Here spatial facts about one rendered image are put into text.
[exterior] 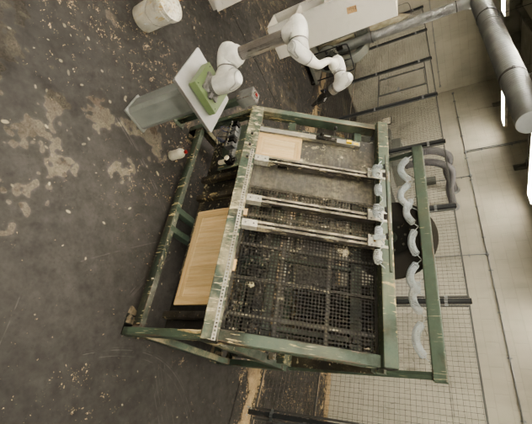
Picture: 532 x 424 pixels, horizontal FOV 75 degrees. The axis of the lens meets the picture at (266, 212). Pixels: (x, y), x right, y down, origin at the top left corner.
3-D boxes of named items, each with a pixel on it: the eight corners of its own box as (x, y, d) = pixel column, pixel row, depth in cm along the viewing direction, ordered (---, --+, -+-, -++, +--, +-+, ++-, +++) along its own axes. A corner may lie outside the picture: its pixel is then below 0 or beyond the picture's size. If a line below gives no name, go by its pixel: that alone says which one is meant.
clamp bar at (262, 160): (255, 156, 312) (256, 139, 291) (384, 177, 311) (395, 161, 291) (253, 166, 307) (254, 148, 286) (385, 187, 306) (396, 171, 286)
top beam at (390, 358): (373, 128, 341) (377, 120, 333) (383, 129, 341) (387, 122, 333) (378, 368, 232) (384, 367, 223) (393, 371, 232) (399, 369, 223)
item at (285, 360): (285, 281, 318) (380, 278, 279) (292, 287, 329) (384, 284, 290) (276, 363, 284) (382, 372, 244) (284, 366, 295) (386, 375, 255)
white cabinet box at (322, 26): (273, 14, 631) (390, -38, 535) (285, 45, 668) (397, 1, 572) (266, 29, 593) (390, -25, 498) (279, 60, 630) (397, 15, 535)
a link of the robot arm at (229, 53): (212, 67, 267) (212, 42, 270) (225, 77, 281) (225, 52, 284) (302, 33, 228) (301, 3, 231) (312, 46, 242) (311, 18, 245)
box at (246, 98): (236, 91, 325) (253, 86, 317) (243, 100, 334) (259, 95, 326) (235, 100, 319) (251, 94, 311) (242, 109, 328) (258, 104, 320)
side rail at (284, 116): (263, 114, 346) (264, 106, 337) (371, 132, 346) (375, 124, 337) (263, 119, 343) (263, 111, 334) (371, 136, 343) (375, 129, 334)
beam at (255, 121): (252, 113, 347) (252, 104, 337) (263, 114, 347) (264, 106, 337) (200, 341, 237) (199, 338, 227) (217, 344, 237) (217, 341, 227)
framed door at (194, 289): (199, 213, 333) (199, 212, 331) (248, 205, 307) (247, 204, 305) (174, 305, 288) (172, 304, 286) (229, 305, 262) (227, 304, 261)
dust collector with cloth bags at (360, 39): (309, 30, 818) (408, -9, 716) (319, 57, 862) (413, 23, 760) (300, 57, 733) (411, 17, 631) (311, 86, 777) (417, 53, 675)
